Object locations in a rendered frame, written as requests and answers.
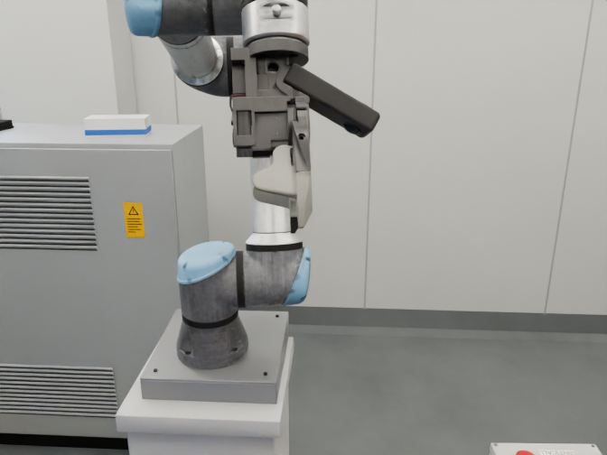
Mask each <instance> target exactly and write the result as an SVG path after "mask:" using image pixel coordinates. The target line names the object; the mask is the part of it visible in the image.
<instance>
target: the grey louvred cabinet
mask: <svg viewBox="0 0 607 455"><path fill-rule="evenodd" d="M13 126H14V128H10V129H6V130H3V131H0V444H10V445H30V446H51V447H72V448H91V449H112V450H128V442H127V435H126V432H118V431H117V423H116V413H117V411H118V409H119V408H120V406H121V404H122V403H123V402H124V400H125V399H126V396H127V395H128V393H129V391H130V389H131V388H132V386H133V384H134V383H135V381H136V379H137V378H138V376H139V375H140V373H141V371H142V369H143V368H144V366H145V364H146V362H147V360H148V359H149V357H150V356H151V355H152V353H153V351H154V349H155V347H156V345H157V344H158V342H159V340H160V339H161V337H162V335H163V334H164V332H165V330H166V328H167V326H168V324H169V322H170V321H171V319H172V317H173V315H174V313H175V311H176V310H177V309H180V308H181V300H180V291H179V283H178V282H177V275H178V268H177V263H178V260H179V258H180V256H181V255H182V253H184V252H185V251H186V250H188V249H189V248H191V247H193V246H197V245H199V244H202V243H206V242H210V241H209V224H208V209H207V192H206V177H205V161H204V145H203V129H202V125H151V128H152V130H151V133H150V134H149V135H148V136H147V137H86V136H85V126H84V124H45V123H13Z"/></svg>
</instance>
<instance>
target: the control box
mask: <svg viewBox="0 0 607 455"><path fill-rule="evenodd" d="M519 450H528V451H530V452H532V453H533V454H534V455H564V454H565V455H570V454H572V453H573V455H575V454H576V455H602V454H601V453H600V451H599V450H598V448H597V447H596V445H595V444H557V443H491V444H490V455H516V453H517V451H519ZM540 450H541V451H540ZM543 450H545V451H543ZM542 451H543V453H544V454H543V453H542ZM550 451H551V454H549V453H550ZM560 451H561V452H560ZM563 451H564V452H565V453H563ZM571 451H572V453H569V452H571ZM548 452H549V453H548ZM567 452H568V453H569V454H567ZM546 453H547V454H546ZM556 453H557V454H556ZM561 453H562V454H561Z"/></svg>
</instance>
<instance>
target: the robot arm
mask: <svg viewBox="0 0 607 455"><path fill-rule="evenodd" d="M124 8H125V15H126V22H127V25H128V28H129V30H130V32H131V33H132V34H133V35H135V36H147V37H150V38H155V37H156V36H157V37H158V38H159V40H160V41H161V43H162V44H163V46H164V48H165V49H166V50H167V51H168V53H169V54H170V56H171V58H170V59H171V65H172V68H173V71H174V73H175V74H176V75H177V77H178V78H179V79H180V80H181V81H182V82H183V83H185V84H186V85H188V86H189V87H191V88H194V89H196V90H199V91H200V92H203V93H206V94H209V95H212V96H217V97H229V107H230V110H231V112H232V117H231V125H233V133H232V142H233V147H234V148H236V151H237V158H241V157H249V160H250V181H251V203H252V225H253V233H252V235H251V236H250V237H249V239H248V240H247V241H246V251H236V248H235V247H234V246H233V245H232V244H231V243H229V242H224V241H211V242H206V243H202V244H199V245H197V246H193V247H191V248H189V249H188V250H186V251H185V252H184V253H182V255H181V256H180V258H179V260H178V263H177V268H178V275H177V282H178V283H179V291H180V300H181V309H182V325H181V327H180V331H179V335H178V339H177V342H176V349H177V356H178V358H179V359H180V361H181V362H182V363H183V364H184V365H186V366H188V367H192V368H196V369H202V370H212V369H219V368H223V367H228V366H231V365H233V364H235V363H237V362H238V361H239V360H240V359H242V358H243V357H244V356H245V355H246V354H247V351H248V337H247V333H246V330H245V328H244V326H243V324H242V321H241V319H240V317H239V315H238V308H250V307H267V306H281V307H285V306H286V305H294V304H300V303H302V302H303V301H304V300H305V298H306V295H307V292H308V286H309V280H310V269H311V263H310V262H311V252H310V249H309V248H306V247H303V240H302V239H301V238H300V237H299V236H298V235H297V234H296V233H295V232H296V230H297V229H298V228H304V226H305V224H306V223H307V221H308V219H309V217H310V216H311V214H312V212H313V195H312V174H311V154H310V137H311V128H310V113H309V108H310V109H311V110H313V111H315V112H317V113H318V114H320V115H322V116H324V117H326V118H328V119H329V120H331V121H332V122H333V123H335V124H337V125H339V126H341V127H343V128H344V129H345V130H346V131H347V132H348V133H350V134H353V135H356V136H358V137H360V138H364V137H365V136H367V135H368V134H369V133H371V132H372V131H373V130H374V128H375V127H376V125H377V123H378V121H379V119H380V114H379V112H377V111H376V110H374V109H372V108H371V107H369V106H368V105H366V104H364V103H362V102H360V101H358V100H357V99H356V98H354V97H352V96H350V95H348V94H347V93H345V92H343V91H342V90H340V89H338V88H336V87H334V86H333V85H332V84H330V83H328V82H327V81H325V80H323V79H321V78H319V77H318V76H316V75H314V74H312V73H311V72H310V71H308V70H306V69H304V68H303V66H304V65H306V64H307V63H308V61H309V51H308V47H309V45H310V37H309V17H308V0H124ZM232 35H243V36H232ZM231 101H232V105H231Z"/></svg>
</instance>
